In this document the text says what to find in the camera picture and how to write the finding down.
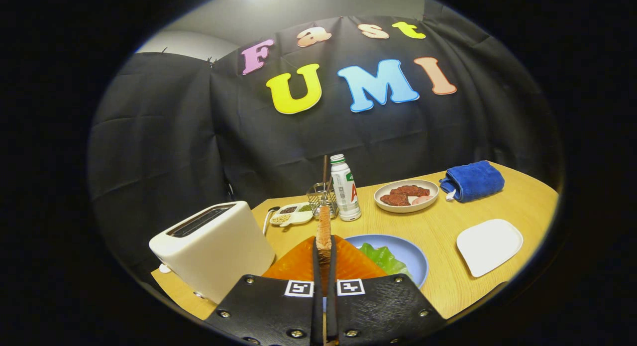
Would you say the white square plate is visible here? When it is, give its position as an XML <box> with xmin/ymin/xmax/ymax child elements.
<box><xmin>456</xmin><ymin>219</ymin><xmax>524</xmax><ymax>278</ymax></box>

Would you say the green lettuce leaf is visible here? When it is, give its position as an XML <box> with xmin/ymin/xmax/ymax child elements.
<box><xmin>358</xmin><ymin>242</ymin><xmax>413</xmax><ymax>279</ymax></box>

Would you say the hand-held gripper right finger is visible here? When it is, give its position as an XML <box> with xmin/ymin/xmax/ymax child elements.
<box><xmin>326</xmin><ymin>234</ymin><xmax>447</xmax><ymax>346</ymax></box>

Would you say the blue round plate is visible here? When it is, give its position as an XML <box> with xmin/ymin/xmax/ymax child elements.
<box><xmin>343</xmin><ymin>234</ymin><xmax>429</xmax><ymax>290</ymax></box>

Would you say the white drink bottle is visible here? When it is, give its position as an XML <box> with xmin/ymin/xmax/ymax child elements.
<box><xmin>330</xmin><ymin>154</ymin><xmax>362</xmax><ymax>222</ymax></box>

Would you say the white divided seasoning dish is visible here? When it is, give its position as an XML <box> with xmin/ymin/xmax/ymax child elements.
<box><xmin>269</xmin><ymin>202</ymin><xmax>315</xmax><ymax>228</ymax></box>

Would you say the white toaster cable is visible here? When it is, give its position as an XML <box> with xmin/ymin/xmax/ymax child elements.
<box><xmin>262</xmin><ymin>206</ymin><xmax>281</xmax><ymax>235</ymax></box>

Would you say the blue folded towel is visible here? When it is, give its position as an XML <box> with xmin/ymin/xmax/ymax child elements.
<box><xmin>439</xmin><ymin>160</ymin><xmax>505</xmax><ymax>203</ymax></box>

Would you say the black backdrop cloth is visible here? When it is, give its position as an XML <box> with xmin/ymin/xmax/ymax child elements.
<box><xmin>87</xmin><ymin>12</ymin><xmax>565</xmax><ymax>297</ymax></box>

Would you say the white bread slice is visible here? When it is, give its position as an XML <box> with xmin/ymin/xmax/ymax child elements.
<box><xmin>316</xmin><ymin>205</ymin><xmax>333</xmax><ymax>294</ymax></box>

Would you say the metal wire utensil holder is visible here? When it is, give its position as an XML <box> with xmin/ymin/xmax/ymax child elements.
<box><xmin>306</xmin><ymin>182</ymin><xmax>339</xmax><ymax>220</ymax></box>

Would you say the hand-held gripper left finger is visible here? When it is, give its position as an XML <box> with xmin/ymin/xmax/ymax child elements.
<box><xmin>204</xmin><ymin>235</ymin><xmax>324</xmax><ymax>346</ymax></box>

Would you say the white oval dish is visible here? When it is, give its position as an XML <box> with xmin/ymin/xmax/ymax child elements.
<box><xmin>374</xmin><ymin>179</ymin><xmax>440</xmax><ymax>214</ymax></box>

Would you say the white toaster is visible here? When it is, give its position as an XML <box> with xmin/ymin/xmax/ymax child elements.
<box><xmin>149</xmin><ymin>201</ymin><xmax>276</xmax><ymax>305</ymax></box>

